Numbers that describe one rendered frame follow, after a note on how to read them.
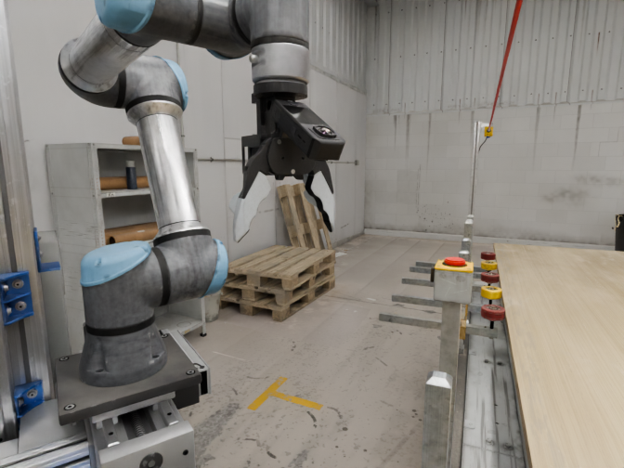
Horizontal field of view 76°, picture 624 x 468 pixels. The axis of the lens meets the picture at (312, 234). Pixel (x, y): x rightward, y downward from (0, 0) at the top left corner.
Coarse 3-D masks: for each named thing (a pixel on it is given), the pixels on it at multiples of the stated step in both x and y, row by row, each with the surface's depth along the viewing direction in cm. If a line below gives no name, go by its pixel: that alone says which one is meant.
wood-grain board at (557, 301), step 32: (512, 256) 228; (544, 256) 228; (576, 256) 228; (608, 256) 228; (512, 288) 169; (544, 288) 169; (576, 288) 169; (608, 288) 169; (512, 320) 133; (544, 320) 133; (576, 320) 133; (608, 320) 133; (512, 352) 112; (544, 352) 111; (576, 352) 111; (608, 352) 111; (544, 384) 94; (576, 384) 94; (608, 384) 94; (544, 416) 82; (576, 416) 82; (608, 416) 82; (544, 448) 73; (576, 448) 73; (608, 448) 73
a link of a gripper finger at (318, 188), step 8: (304, 176) 56; (312, 176) 54; (320, 176) 54; (312, 184) 54; (320, 184) 54; (304, 192) 60; (312, 192) 54; (320, 192) 55; (328, 192) 55; (312, 200) 59; (320, 200) 55; (328, 200) 56; (320, 208) 56; (328, 208) 56; (328, 216) 56; (328, 224) 57
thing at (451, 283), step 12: (444, 264) 79; (468, 264) 79; (444, 276) 77; (456, 276) 76; (468, 276) 75; (444, 288) 77; (456, 288) 76; (468, 288) 76; (444, 300) 78; (456, 300) 77; (468, 300) 76
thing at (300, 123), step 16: (272, 112) 50; (288, 112) 47; (304, 112) 48; (288, 128) 47; (304, 128) 44; (320, 128) 44; (304, 144) 44; (320, 144) 43; (336, 144) 44; (320, 160) 45; (336, 160) 46
